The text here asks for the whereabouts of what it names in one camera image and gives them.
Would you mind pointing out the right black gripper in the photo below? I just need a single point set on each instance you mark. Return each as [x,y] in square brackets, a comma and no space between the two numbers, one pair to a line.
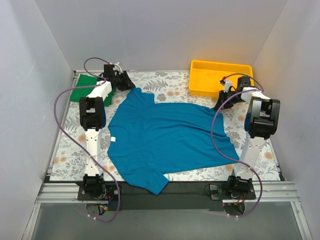
[225,97]

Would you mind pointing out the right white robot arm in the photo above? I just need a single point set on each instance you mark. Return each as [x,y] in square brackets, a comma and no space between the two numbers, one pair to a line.
[261,122]

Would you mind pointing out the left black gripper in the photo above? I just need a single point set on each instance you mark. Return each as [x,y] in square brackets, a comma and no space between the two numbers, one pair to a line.
[124,80]

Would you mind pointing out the blue t shirt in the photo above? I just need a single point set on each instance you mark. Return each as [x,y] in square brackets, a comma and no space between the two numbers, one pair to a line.
[150,140]

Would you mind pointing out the yellow plastic tray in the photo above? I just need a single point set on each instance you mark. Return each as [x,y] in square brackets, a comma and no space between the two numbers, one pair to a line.
[205,76]

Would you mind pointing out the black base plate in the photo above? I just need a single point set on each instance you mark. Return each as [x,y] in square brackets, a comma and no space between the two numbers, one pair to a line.
[177,195]

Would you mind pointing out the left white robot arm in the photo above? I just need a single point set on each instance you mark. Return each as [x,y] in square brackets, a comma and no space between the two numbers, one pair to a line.
[93,119]

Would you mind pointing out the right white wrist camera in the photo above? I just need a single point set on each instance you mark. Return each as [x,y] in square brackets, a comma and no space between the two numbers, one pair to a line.
[227,84]

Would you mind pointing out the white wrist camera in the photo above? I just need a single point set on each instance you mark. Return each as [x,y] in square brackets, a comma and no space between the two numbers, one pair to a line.
[227,84]
[117,67]

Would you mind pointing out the aluminium frame rail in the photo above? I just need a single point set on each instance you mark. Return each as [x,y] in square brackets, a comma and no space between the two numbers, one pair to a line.
[273,191]

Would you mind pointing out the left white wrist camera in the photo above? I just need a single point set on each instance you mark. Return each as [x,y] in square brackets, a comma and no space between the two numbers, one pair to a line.
[117,67]

